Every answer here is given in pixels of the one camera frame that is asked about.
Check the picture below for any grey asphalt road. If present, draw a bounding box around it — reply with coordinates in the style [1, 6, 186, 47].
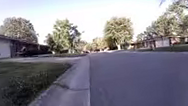
[80, 42, 188, 106]

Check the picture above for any clump of trees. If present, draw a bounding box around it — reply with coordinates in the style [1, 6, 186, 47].
[133, 2, 188, 42]

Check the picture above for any concrete gutter strip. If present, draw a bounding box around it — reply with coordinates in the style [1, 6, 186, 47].
[0, 54, 96, 106]

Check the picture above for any house with dark roof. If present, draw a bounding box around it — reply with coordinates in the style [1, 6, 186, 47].
[0, 23, 52, 61]

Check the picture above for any grass verge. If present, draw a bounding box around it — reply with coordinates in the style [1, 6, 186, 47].
[132, 42, 188, 60]

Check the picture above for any small green tree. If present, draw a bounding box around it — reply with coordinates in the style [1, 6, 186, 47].
[84, 35, 110, 54]

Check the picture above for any grass lawn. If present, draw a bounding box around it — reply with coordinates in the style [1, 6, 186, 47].
[0, 52, 77, 106]

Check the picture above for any low house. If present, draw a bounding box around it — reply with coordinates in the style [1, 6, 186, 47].
[131, 32, 188, 51]

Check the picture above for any concrete driveway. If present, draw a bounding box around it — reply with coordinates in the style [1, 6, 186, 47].
[0, 49, 89, 71]

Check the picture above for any round pale green tree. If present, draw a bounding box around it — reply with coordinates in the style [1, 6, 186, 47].
[101, 14, 137, 52]

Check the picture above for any broad tree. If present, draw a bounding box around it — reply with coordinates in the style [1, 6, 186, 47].
[0, 14, 40, 48]

